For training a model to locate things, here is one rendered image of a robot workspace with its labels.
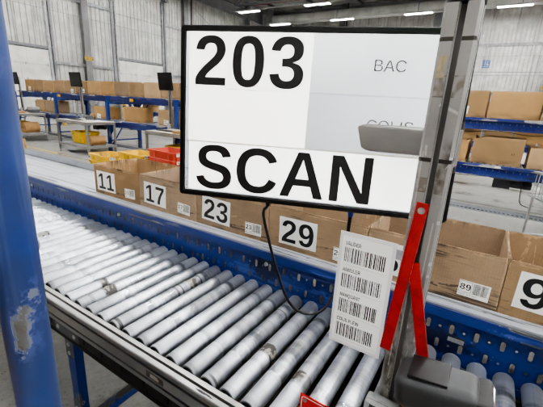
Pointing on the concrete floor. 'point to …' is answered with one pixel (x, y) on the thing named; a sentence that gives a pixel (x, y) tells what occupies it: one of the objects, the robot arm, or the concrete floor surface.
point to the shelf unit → (21, 261)
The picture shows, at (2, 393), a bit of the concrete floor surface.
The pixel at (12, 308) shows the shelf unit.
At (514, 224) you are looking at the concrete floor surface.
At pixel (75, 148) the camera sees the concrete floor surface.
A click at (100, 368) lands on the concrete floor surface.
